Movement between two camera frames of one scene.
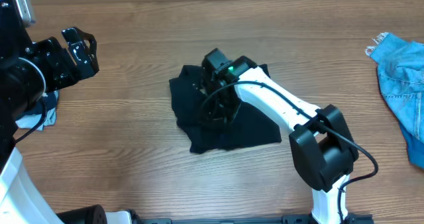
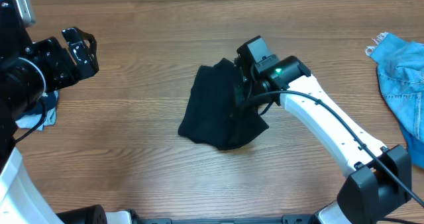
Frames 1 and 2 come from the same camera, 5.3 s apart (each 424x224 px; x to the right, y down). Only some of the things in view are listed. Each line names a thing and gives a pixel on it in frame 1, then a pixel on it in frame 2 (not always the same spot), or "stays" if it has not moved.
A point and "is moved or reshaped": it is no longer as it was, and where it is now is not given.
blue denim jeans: [401, 73] stays
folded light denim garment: [31, 121] stays
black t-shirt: [250, 126] is moved or reshaped
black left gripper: [69, 59] stays
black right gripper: [218, 105] → [239, 91]
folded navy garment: [41, 107] stays
